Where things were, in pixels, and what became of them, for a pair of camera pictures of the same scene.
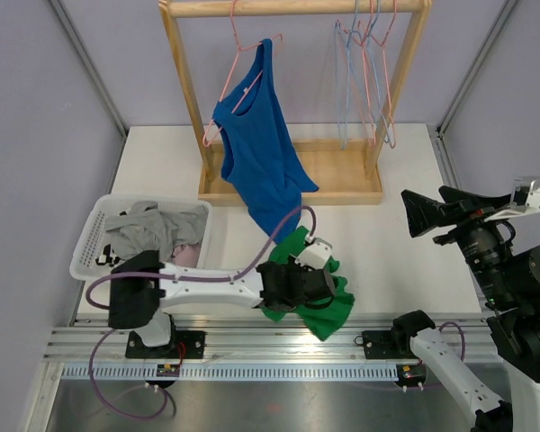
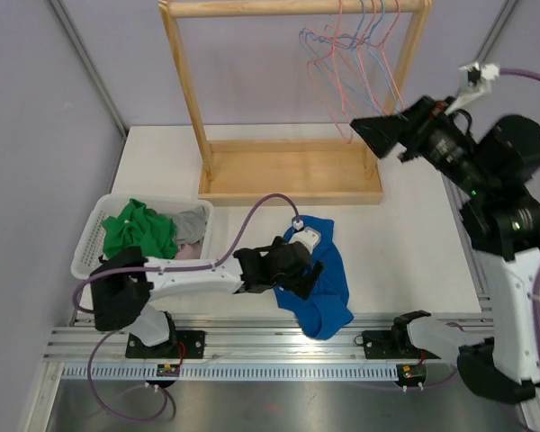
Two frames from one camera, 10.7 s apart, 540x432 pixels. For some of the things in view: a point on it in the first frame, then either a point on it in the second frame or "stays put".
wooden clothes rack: x=346 y=171 stays put
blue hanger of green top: x=337 y=42 -> x=339 y=59
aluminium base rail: x=257 y=339 stays put
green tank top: x=323 y=315 -> x=138 y=226
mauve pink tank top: x=185 y=255 stays put
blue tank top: x=260 y=150 -> x=327 y=309
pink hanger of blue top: x=238 y=51 -> x=326 y=72
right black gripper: x=425 y=213 -> x=421 y=119
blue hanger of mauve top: x=385 y=130 -> x=373 y=58
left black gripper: x=305 y=269 -> x=303 y=285
